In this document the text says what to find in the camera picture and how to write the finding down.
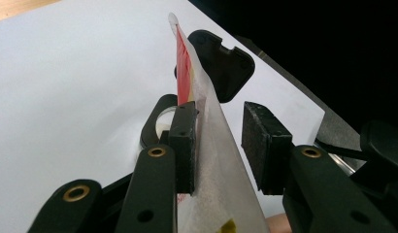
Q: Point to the black curtain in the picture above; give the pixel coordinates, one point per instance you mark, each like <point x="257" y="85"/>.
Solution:
<point x="316" y="39"/>

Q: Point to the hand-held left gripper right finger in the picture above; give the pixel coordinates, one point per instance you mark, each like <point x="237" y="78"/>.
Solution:
<point x="316" y="184"/>

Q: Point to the clear jar with black lid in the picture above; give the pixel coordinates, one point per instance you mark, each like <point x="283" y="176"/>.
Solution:
<point x="223" y="64"/>

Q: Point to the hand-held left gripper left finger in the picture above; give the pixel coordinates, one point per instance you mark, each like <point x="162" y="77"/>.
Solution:
<point x="155" y="187"/>

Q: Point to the red and white refill pouch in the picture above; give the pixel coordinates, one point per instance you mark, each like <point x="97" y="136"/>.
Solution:
<point x="216" y="161"/>

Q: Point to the metal floor rail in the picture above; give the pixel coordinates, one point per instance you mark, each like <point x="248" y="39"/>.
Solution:
<point x="342" y="163"/>

